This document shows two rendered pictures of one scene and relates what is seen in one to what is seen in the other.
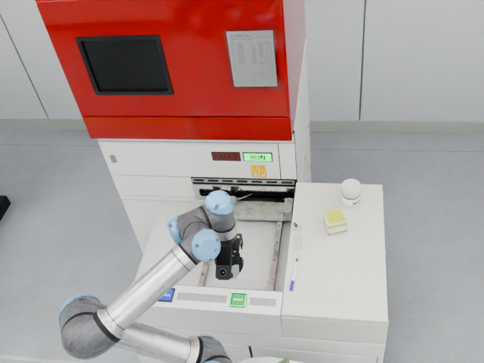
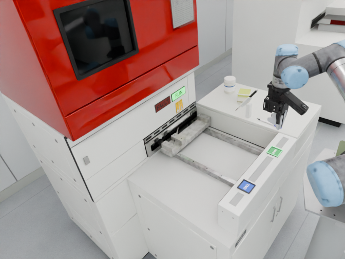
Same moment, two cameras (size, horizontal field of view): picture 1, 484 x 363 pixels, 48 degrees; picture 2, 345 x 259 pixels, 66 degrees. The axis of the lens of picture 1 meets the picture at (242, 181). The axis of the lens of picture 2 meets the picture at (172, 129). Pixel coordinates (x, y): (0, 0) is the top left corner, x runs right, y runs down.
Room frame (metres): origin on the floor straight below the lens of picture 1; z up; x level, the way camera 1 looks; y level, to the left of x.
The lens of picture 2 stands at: (0.98, 1.08, 1.83)
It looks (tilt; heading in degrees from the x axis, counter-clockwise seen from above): 37 degrees down; 301
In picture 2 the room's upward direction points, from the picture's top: 8 degrees counter-clockwise
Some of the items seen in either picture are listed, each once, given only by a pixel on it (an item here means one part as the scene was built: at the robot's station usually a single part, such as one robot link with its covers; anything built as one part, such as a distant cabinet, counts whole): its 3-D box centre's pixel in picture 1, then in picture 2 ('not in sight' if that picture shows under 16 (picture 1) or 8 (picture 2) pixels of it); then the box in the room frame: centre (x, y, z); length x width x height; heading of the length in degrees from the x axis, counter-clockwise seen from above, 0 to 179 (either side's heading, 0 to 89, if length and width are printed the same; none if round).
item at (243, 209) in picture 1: (249, 210); (187, 135); (1.53, -0.01, 0.87); 0.36 x 0.08 x 0.03; 75
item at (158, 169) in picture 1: (199, 168); (147, 127); (1.68, 0.17, 1.02); 0.82 x 0.03 x 0.40; 75
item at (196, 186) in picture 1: (243, 192); (173, 130); (1.62, 0.00, 0.89); 0.44 x 0.02 x 0.10; 75
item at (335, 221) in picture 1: (335, 222); (244, 96); (1.28, -0.32, 1.00); 0.07 x 0.07 x 0.07; 4
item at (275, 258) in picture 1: (276, 253); (228, 139); (1.31, -0.09, 0.84); 0.50 x 0.02 x 0.03; 165
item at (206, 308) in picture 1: (206, 308); (260, 179); (1.08, 0.20, 0.89); 0.55 x 0.09 x 0.14; 75
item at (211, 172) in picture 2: (209, 250); (199, 166); (1.38, 0.17, 0.84); 0.50 x 0.02 x 0.03; 165
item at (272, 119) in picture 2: not in sight; (273, 121); (1.06, 0.09, 1.14); 0.06 x 0.03 x 0.09; 165
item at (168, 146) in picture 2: not in sight; (168, 146); (1.57, 0.14, 0.89); 0.08 x 0.03 x 0.03; 165
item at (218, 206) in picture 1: (219, 211); (285, 61); (1.05, 0.08, 1.40); 0.09 x 0.08 x 0.11; 110
